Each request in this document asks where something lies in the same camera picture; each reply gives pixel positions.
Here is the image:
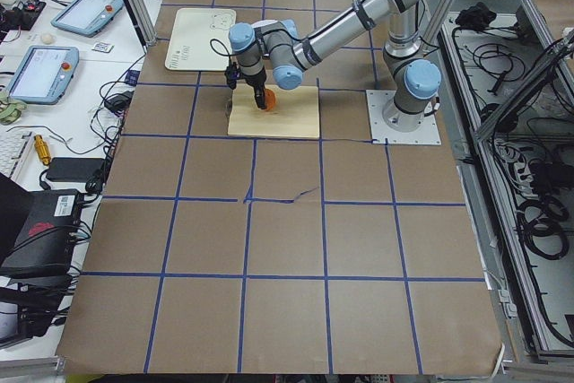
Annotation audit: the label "near blue teach pendant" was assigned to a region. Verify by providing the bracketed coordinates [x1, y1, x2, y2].
[7, 46, 79, 105]

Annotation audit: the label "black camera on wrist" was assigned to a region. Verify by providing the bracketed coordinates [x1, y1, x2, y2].
[224, 62, 241, 90]

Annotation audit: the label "black power brick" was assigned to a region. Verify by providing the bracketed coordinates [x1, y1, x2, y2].
[46, 157, 104, 182]

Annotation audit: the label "blue teach pendant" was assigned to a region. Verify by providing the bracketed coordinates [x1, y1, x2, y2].
[7, 46, 79, 105]
[50, 0, 124, 37]

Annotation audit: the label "white keyboard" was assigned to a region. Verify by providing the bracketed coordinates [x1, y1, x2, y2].
[1, 130, 33, 180]

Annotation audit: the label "orange fruit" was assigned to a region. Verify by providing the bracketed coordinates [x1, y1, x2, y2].
[264, 89, 276, 111]

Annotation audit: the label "cream bear tray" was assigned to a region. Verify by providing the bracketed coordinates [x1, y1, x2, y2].
[164, 8, 236, 72]

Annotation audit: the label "gold cylinder tool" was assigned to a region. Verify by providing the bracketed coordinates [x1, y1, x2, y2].
[34, 135, 52, 166]

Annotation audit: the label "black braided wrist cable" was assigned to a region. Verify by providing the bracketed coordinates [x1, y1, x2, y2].
[209, 38, 239, 65]

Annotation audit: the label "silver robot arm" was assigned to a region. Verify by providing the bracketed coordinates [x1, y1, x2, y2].
[225, 0, 419, 109]

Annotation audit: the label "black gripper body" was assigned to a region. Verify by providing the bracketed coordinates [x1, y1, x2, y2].
[243, 69, 267, 92]

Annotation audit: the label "black computer box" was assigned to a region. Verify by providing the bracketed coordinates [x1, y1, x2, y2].
[1, 189, 91, 279]

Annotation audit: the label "aluminium cable tray frame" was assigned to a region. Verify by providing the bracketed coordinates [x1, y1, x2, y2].
[437, 0, 573, 366]

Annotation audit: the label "far blue teach pendant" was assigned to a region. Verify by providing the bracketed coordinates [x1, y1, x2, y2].
[50, 0, 124, 37]

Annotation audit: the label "coiled black cables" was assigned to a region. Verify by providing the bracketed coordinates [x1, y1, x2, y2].
[515, 198, 571, 263]

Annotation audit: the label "bamboo cutting board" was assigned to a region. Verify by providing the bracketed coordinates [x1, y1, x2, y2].
[228, 83, 320, 139]

